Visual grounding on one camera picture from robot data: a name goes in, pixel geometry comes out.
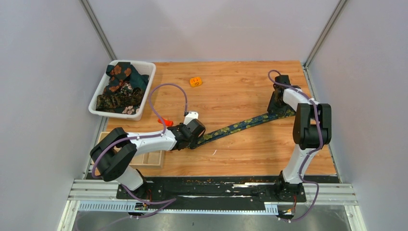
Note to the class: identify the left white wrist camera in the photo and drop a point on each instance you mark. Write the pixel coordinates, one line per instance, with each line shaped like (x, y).
(191, 115)

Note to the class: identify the orange cube toy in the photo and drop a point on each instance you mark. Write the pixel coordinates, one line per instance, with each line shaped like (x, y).
(195, 81)

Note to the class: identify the dark brown patterned tie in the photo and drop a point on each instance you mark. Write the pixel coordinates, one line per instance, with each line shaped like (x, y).
(117, 101)

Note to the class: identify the wooden compartment tray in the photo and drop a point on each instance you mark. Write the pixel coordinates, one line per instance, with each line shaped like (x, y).
(149, 160)

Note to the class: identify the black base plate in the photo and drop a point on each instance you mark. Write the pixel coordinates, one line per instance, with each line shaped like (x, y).
(220, 193)

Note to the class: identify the green orange floral tie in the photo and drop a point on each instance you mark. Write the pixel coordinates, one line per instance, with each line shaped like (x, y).
(124, 79)

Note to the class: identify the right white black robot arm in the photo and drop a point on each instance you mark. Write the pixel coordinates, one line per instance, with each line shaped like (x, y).
(311, 129)

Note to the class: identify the dark pink floral tie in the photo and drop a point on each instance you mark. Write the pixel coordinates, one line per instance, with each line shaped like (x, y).
(129, 110)

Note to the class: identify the red plastic clip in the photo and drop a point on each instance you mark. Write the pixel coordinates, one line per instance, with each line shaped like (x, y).
(167, 123)

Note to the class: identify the navy yellow floral tie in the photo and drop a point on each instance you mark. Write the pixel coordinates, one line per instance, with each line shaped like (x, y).
(240, 126)

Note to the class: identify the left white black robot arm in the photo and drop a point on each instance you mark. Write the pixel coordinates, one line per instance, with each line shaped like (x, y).
(113, 154)

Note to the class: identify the aluminium rail frame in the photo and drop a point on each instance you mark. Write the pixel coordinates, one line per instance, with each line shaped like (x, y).
(98, 195)

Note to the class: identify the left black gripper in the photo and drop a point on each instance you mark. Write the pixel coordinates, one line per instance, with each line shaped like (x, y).
(194, 143)

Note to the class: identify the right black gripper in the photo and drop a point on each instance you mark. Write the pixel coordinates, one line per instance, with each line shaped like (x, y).
(273, 108)

